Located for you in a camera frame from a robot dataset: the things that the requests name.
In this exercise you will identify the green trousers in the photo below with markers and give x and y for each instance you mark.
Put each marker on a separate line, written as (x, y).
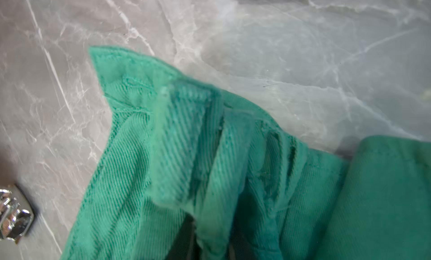
(193, 172)

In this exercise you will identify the black leather belt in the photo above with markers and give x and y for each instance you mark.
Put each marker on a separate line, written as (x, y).
(17, 214)

